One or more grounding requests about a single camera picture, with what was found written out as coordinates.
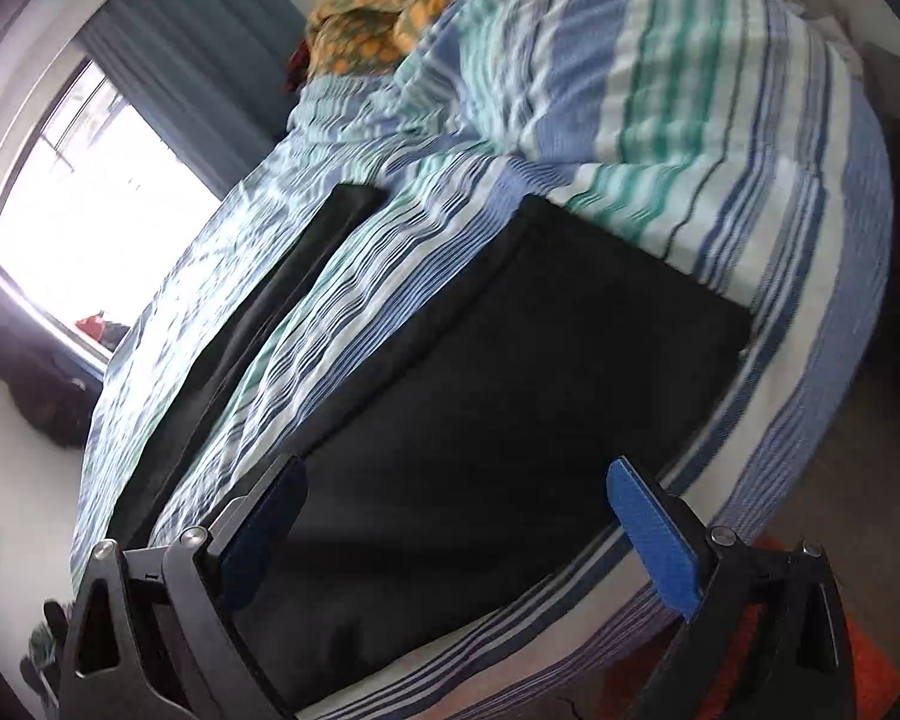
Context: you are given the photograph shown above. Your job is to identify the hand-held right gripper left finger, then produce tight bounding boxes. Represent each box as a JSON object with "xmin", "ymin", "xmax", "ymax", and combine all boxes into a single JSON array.
[{"xmin": 58, "ymin": 454, "xmax": 310, "ymax": 720}]

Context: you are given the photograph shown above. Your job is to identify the red item at window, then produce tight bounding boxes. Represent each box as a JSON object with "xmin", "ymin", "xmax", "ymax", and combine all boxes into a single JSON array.
[{"xmin": 75, "ymin": 311, "xmax": 132, "ymax": 350}]

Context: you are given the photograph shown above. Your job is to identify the grey blue curtain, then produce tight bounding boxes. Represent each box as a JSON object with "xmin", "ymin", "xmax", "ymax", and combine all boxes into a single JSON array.
[{"xmin": 82, "ymin": 0, "xmax": 308, "ymax": 196}]

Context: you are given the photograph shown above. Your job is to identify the dark hanging clothes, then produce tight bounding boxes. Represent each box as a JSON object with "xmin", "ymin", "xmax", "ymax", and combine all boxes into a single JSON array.
[{"xmin": 0, "ymin": 322, "xmax": 110, "ymax": 451}]

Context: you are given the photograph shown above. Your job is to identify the red cap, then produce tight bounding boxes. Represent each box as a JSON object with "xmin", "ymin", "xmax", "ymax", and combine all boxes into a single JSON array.
[{"xmin": 285, "ymin": 45, "xmax": 312, "ymax": 95}]

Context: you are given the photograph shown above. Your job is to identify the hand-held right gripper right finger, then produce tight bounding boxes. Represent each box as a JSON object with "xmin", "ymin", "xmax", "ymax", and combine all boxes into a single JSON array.
[{"xmin": 606, "ymin": 456, "xmax": 857, "ymax": 720}]

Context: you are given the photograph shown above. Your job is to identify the orange floral blanket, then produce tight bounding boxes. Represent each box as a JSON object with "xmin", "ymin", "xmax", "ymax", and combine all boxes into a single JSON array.
[{"xmin": 304, "ymin": 0, "xmax": 496, "ymax": 80}]

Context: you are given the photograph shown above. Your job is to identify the teal cloth pile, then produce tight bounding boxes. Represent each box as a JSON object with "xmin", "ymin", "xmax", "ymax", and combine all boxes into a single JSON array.
[{"xmin": 19, "ymin": 600, "xmax": 72, "ymax": 698}]

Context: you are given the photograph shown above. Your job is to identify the blue green striped blanket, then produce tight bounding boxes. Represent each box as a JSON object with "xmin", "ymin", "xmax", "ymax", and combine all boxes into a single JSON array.
[{"xmin": 67, "ymin": 0, "xmax": 893, "ymax": 720}]

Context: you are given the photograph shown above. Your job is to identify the bright window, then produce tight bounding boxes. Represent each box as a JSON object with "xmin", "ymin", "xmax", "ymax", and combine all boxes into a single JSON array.
[{"xmin": 0, "ymin": 60, "xmax": 222, "ymax": 361}]

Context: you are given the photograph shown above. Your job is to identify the black pants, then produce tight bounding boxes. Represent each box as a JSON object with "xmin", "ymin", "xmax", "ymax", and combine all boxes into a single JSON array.
[{"xmin": 109, "ymin": 184, "xmax": 755, "ymax": 717}]

